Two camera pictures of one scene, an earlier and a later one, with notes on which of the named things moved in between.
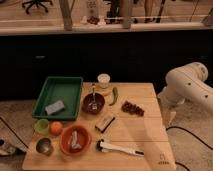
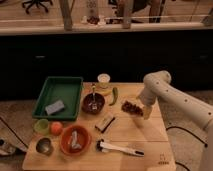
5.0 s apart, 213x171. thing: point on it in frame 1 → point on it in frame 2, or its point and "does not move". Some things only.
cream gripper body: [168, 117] → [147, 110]
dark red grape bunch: [132, 108] does not move
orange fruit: [56, 128] does not move
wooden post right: [126, 9] does not move
